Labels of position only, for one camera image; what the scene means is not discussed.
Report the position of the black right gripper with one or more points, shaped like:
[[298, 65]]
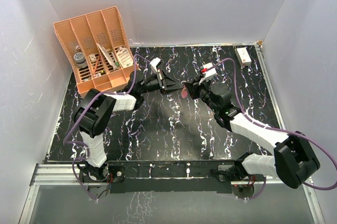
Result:
[[194, 87]]

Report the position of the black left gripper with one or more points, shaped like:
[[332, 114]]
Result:
[[168, 84]]

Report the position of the keyring with pink strap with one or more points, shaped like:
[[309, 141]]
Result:
[[184, 92]]

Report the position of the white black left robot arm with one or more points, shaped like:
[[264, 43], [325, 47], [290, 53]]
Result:
[[96, 109]]

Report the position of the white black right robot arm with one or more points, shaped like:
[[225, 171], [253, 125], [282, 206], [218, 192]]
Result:
[[291, 158]]

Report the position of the white label packet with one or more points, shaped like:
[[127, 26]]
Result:
[[124, 57]]

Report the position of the small white red box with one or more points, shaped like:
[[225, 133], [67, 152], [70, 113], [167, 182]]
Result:
[[243, 56]]

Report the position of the white card packet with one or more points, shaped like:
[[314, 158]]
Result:
[[107, 56]]

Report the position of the orange pencil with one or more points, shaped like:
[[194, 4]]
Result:
[[96, 65]]

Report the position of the small white eraser box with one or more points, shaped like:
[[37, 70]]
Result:
[[92, 58]]

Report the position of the orange plastic desk organizer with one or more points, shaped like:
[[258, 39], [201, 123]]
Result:
[[80, 34]]

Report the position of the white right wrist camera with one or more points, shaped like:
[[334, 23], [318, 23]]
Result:
[[208, 71]]

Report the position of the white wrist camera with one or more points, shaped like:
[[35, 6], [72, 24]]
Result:
[[208, 71], [155, 64]]

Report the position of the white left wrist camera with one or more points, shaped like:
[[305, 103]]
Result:
[[155, 64]]

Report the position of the black front mounting rail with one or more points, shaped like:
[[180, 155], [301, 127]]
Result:
[[120, 177]]

